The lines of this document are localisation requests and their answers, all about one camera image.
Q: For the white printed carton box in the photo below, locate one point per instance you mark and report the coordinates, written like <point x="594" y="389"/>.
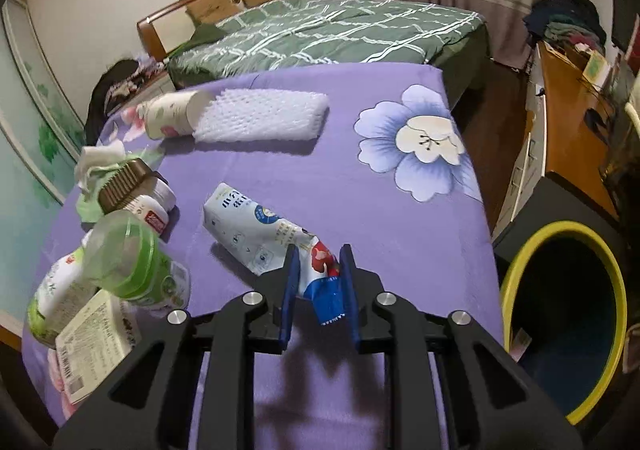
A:
<point x="90" y="340"/>

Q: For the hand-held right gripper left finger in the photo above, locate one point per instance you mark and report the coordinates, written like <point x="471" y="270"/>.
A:
<point x="290" y="290"/>

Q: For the bed with green quilt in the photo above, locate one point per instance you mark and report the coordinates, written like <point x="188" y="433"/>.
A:
<point x="325" y="30"/>

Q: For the wooden bed headboard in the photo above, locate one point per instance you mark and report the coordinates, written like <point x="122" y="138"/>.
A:
<point x="155" y="30"/>

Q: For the clear cup with green lid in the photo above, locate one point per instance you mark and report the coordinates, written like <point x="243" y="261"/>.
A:
<point x="135" y="270"/>

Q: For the dark green cloth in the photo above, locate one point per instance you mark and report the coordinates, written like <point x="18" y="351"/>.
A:
<point x="197" y="37"/>

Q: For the blue bin with yellow rim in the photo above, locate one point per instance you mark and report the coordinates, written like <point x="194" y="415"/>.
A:
<point x="565" y="310"/>

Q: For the floral paper cup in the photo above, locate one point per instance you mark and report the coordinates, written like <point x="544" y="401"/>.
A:
<point x="167" y="115"/>

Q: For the jar with brown ribbed lid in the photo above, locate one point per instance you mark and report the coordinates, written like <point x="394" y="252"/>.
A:
<point x="125" y="182"/>

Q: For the pale green box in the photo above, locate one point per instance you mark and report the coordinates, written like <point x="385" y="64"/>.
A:
<point x="595" y="67"/>

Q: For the long wooden desk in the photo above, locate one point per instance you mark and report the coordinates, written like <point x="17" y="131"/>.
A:
<point x="570" y="130"/>

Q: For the wardrobe with painted door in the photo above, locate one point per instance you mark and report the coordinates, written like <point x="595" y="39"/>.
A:
<point x="30" y="140"/>

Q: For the light green plastic bag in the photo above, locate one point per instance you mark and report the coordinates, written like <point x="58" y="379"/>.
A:
<point x="90" y="207"/>

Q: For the green and white packet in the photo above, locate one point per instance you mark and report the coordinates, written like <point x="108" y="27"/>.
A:
<point x="50" y="295"/>

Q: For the pile of clothes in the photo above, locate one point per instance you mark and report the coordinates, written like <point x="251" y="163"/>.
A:
<point x="570" y="20"/>

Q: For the white and blue milk carton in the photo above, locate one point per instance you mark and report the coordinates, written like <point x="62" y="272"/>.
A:
<point x="240" y="225"/>

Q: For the crumpled white tissue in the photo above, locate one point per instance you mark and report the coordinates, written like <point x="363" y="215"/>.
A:
<point x="97" y="157"/>

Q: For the white foam net sleeve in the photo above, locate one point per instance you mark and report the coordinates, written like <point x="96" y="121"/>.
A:
<point x="265" y="112"/>

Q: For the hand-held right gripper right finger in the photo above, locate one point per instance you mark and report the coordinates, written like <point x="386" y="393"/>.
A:
<point x="350" y="295"/>

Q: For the dark clothes heap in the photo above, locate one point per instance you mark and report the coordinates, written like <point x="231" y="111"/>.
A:
<point x="107" y="90"/>

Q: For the red and blue snack wrapper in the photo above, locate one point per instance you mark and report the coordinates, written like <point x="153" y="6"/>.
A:
<point x="320" y="295"/>

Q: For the white pill bottle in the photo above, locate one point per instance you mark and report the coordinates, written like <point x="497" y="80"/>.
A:
<point x="152" y="219"/>

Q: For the purple floral tablecloth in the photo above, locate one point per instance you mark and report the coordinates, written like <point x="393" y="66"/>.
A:
<point x="350" y="190"/>

